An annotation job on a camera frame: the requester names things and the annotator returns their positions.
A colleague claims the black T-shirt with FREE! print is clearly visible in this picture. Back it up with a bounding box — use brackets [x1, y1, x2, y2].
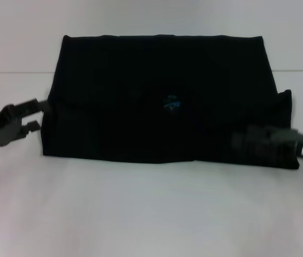
[40, 34, 301, 170]

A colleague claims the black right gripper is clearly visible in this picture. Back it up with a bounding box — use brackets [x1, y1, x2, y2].
[231, 125, 303, 162]

